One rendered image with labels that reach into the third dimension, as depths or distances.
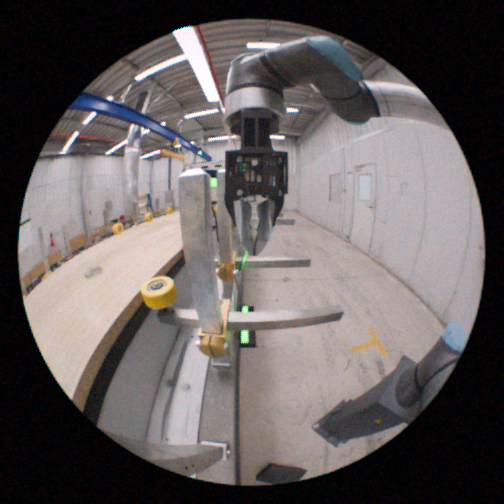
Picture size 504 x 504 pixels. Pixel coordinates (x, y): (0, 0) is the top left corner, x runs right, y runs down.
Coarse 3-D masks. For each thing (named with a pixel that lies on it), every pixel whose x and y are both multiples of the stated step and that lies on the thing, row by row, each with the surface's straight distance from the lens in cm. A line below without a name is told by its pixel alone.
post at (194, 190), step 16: (192, 176) 20; (208, 176) 21; (192, 192) 20; (208, 192) 21; (192, 208) 20; (208, 208) 21; (192, 224) 20; (208, 224) 21; (192, 240) 20; (208, 240) 21; (192, 256) 21; (208, 256) 21; (192, 272) 22; (208, 272) 22; (192, 288) 24; (208, 288) 23; (208, 304) 25; (208, 320) 27
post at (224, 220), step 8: (224, 176) 44; (224, 184) 44; (224, 192) 44; (224, 208) 44; (224, 216) 44; (224, 224) 45; (224, 232) 45; (224, 240) 46; (224, 248) 47; (224, 256) 48; (232, 280) 51; (224, 288) 53; (232, 288) 53; (224, 296) 55
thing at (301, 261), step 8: (304, 256) 58; (216, 264) 54; (248, 264) 53; (256, 264) 53; (264, 264) 53; (272, 264) 53; (280, 264) 54; (288, 264) 55; (296, 264) 55; (304, 264) 56
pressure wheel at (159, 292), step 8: (152, 280) 37; (160, 280) 37; (168, 280) 36; (144, 288) 35; (152, 288) 35; (160, 288) 34; (168, 288) 33; (144, 296) 34; (152, 296) 32; (160, 296) 32; (168, 296) 33; (176, 296) 35; (152, 304) 33; (160, 304) 33; (168, 304) 33
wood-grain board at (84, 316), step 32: (160, 224) 126; (96, 256) 82; (128, 256) 63; (160, 256) 53; (64, 288) 63; (96, 288) 47; (128, 288) 39; (32, 320) 65; (64, 320) 44; (96, 320) 34; (128, 320) 34; (64, 352) 36; (96, 352) 30; (64, 384) 32
